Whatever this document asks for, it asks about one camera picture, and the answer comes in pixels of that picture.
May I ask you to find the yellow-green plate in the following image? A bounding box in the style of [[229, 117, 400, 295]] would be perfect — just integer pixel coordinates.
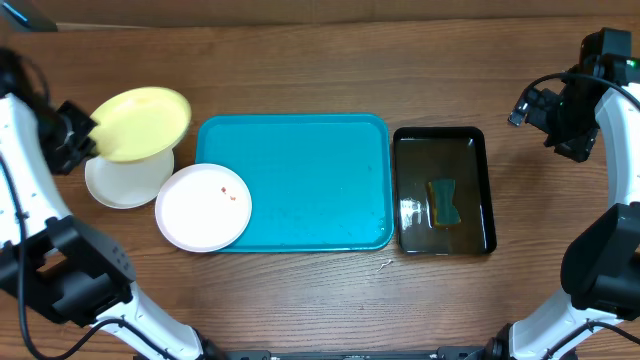
[[90, 87, 192, 163]]

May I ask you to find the white plate with red stain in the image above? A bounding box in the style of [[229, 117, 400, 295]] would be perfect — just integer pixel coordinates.
[[155, 164, 252, 253]]

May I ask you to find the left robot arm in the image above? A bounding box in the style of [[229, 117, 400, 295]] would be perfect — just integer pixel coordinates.
[[1, 48, 226, 359]]

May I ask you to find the black water tray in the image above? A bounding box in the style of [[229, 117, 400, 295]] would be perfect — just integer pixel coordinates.
[[393, 127, 497, 255]]

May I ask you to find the dark corner object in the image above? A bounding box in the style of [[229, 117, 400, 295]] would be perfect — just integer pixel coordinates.
[[1, 0, 58, 32]]

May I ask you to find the teal plastic tray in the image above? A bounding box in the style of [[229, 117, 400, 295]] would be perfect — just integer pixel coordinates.
[[195, 113, 394, 253]]

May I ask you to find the green yellow sponge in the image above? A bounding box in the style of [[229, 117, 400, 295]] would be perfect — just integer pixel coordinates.
[[427, 178, 461, 228]]

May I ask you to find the small white scrap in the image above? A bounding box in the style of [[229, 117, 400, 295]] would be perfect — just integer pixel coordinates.
[[376, 259, 393, 272]]

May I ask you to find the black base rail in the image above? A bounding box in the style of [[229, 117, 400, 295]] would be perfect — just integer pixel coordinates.
[[225, 343, 502, 360]]

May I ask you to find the white plate with orange stain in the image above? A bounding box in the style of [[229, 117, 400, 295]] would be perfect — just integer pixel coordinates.
[[85, 150, 174, 209]]

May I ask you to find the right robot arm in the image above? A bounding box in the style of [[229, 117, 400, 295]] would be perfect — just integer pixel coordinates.
[[468, 28, 639, 360]]

